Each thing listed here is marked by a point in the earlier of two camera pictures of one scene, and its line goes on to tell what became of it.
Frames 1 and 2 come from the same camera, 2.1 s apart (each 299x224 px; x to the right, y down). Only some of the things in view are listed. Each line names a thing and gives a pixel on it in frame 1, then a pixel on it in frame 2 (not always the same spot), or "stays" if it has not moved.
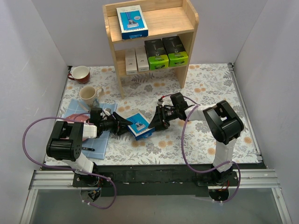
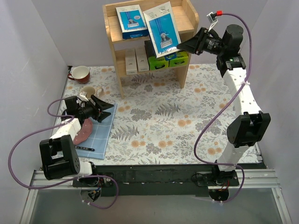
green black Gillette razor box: x=158 y=57 stays
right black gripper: x=160 y=117 → x=201 y=41
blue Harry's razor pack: x=139 y=129 → x=162 y=29
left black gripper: x=117 y=124 → x=95 y=108
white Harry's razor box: x=142 y=59 stays
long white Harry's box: x=131 y=62 stays
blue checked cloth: x=76 y=107 stays
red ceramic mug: x=81 y=74 stays
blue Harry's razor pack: x=131 y=22 stays
